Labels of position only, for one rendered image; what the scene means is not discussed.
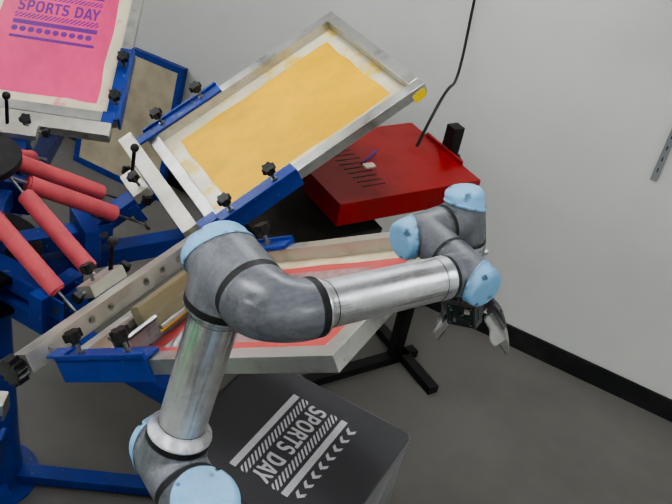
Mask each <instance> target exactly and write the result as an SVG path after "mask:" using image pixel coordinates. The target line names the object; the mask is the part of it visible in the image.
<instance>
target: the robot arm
mask: <svg viewBox="0 0 672 504"><path fill-rule="evenodd" d="M443 199H444V201H445V202H444V203H442V204H439V205H437V206H435V207H432V208H429V209H427V210H424V211H421V212H418V213H415V214H410V215H408V216H406V217H404V218H402V219H399V220H398V221H396V222H394V223H393V224H392V226H391V228H390V234H389V238H390V243H391V246H392V248H393V250H394V252H395V253H396V255H397V256H398V257H399V258H401V259H404V260H411V259H416V258H417V257H419V258H420V259H421V260H416V261H411V262H407V263H402V264H397V265H392V266H387V267H382V268H378V269H373V270H368V271H363V272H358V273H353V274H348V275H344V276H339V277H334V278H329V279H324V280H321V279H319V278H318V277H316V276H306V277H294V276H291V275H289V274H287V273H285V272H284V271H283V270H282V269H281V268H280V267H279V265H278V264H277V263H276V262H275V261H274V260H273V258H272V257H271V256H270V255H269V254H268V253H267V252H266V250H265V249H264V248H263V247H262V246H261V245H260V244H259V242H258V241H257V240H256V237H255V236H254V235H253V234H252V233H251V232H249V231H247V229H246V228H245V227H243V226H242V225H241V224H239V223H237V222H234V221H229V220H221V221H215V222H212V223H209V224H207V225H205V226H203V227H202V228H201V229H200V230H197V231H195V232H194V233H193V234H192V235H191V236H190V237H189V238H188V239H187V241H186V242H185V244H184V246H183V248H182V251H181V262H182V266H183V269H184V270H185V271H186V272H187V273H188V281H187V284H186V288H185V291H184V295H183V304H184V306H185V308H186V309H187V311H188V316H187V319H186V323H185V326H184V329H183V333H182V336H181V340H180V343H179V347H178V350H177V354H176V357H175V361H174V364H173V368H172V371H171V375H170V378H169V382H168V385H167V388H166V392H165V395H164V399H163V402H162V406H161V409H160V410H159V411H157V412H155V413H154V414H152V415H150V416H149V417H147V418H146V419H144V420H143V421H142V423H143V425H141V426H137V427H136V429H135V430H134V432H133V434H132V436H131V439H130V442H129V454H130V457H131V459H132V464H133V466H134V469H135V470H136V472H137V473H138V475H139V476H140V477H141V479H142V481H143V483H144V484H145V486H146V488H147V490H148V492H149V494H150V496H151V497H152V499H153V501H154V503H155V504H241V497H240V492H239V489H238V486H237V484H236V483H235V481H234V480H233V479H232V477H231V476H230V475H228V474H227V473H226V472H224V471H223V470H220V471H219V470H216V468H215V467H213V466H212V464H211V462H210V461H209V459H208V457H207V453H208V450H209V447H210V444H211V441H212V429H211V427H210V425H209V423H208V422H209V419H210V416H211V413H212V409H213V406H214V403H215V400H216V397H217V394H218V391H219V388H220V385H221V382H222V379H223V376H224V373H225V370H226V366H227V363H228V360H229V357H230V354H231V351H232V348H233V345H234V342H235V339H236V336H237V333H239V334H241V335H243V336H245V337H248V338H251V339H254V340H259V341H263V342H272V343H296V342H305V341H311V340H315V339H319V338H323V337H325V336H327V335H328V334H329V333H330V332H331V330H332V328H335V327H339V326H343V325H347V324H351V323H355V322H359V321H363V320H367V319H371V318H375V317H379V316H383V315H387V314H391V313H395V312H399V311H403V310H407V309H411V308H415V307H419V306H423V305H427V304H431V303H435V302H439V301H441V313H440V315H439V316H438V320H437V324H436V328H435V329H434V331H433V333H436V339H437V340H438V339H439V338H440V337H441V335H442V334H443V333H444V332H445V329H446V327H447V326H448V325H449V324H452V325H457V326H462V327H467V328H472V329H476V328H477V327H478V326H479V325H480V323H481V322H482V315H483V312H484V311H485V310H486V309H487V310H486V312H487V314H488V315H485V316H484V321H485V323H486V325H487V327H488V328H489V340H490V342H491V344H492V345H493V346H497V345H498V344H500V346H501V347H502V349H503V350H504V352H505V353H506V354H508V352H509V337H508V331H507V327H506V326H507V324H506V320H505V316H504V313H503V310H502V308H501V306H500V305H499V303H498V302H497V301H496V300H495V299H494V298H493V297H494V296H495V295H496V293H497V292H498V290H499V287H500V285H501V275H500V273H499V272H498V271H497V270H496V269H495V268H494V267H493V266H492V265H491V264H490V263H489V261H488V260H487V259H486V255H487V254H488V253H489V251H488V250H486V211H487V208H486V200H485V193H484V190H483V189H482V188H481V187H480V186H477V185H475V184H470V183H459V184H454V185H452V186H449V187H448V188H447V189H446V190H445V193H444V198H443Z"/></svg>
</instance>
